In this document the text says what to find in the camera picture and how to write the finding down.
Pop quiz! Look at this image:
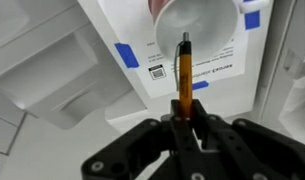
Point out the orange pen with silver clip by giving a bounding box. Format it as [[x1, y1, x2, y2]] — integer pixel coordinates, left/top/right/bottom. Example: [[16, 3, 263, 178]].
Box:
[[174, 31, 194, 120]]

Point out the red floral mug, white inside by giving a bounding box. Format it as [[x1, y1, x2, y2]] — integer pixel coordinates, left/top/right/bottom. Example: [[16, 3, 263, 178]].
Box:
[[148, 0, 272, 64]]

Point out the white printed paper sheet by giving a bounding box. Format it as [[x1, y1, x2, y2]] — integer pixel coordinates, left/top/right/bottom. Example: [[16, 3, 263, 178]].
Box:
[[97, 0, 252, 100]]

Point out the blue masking tape strip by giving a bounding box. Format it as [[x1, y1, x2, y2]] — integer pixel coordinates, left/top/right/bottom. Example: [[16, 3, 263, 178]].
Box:
[[191, 80, 210, 91], [243, 10, 262, 31], [113, 42, 140, 70]]

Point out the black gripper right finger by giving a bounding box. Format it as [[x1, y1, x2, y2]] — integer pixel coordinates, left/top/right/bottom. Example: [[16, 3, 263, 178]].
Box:
[[191, 98, 305, 180]]

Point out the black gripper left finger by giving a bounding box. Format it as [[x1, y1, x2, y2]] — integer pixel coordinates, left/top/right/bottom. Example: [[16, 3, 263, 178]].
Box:
[[80, 99, 206, 180]]

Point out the white moulded plastic tray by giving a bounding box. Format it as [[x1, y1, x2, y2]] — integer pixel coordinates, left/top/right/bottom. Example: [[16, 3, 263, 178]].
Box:
[[0, 0, 148, 131]]

